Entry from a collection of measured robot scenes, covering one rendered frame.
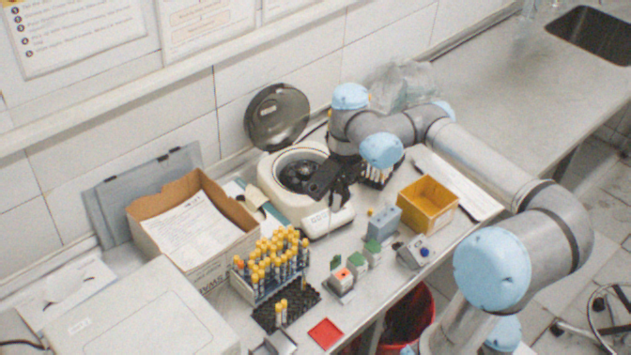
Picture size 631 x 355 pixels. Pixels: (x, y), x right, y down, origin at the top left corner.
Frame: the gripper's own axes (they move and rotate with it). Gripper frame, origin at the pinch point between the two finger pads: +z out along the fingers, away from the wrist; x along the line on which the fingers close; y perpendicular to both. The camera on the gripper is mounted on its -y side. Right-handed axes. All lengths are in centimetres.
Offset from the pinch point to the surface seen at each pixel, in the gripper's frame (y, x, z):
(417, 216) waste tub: 29.9, -7.1, 18.8
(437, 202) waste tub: 42.7, -5.4, 23.3
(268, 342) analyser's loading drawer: -28.2, -9.1, 18.6
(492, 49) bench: 133, 35, 26
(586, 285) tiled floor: 134, -45, 113
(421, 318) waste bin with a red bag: 40, -14, 78
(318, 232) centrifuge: 6.2, 9.2, 22.2
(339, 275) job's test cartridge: -2.3, -7.2, 17.9
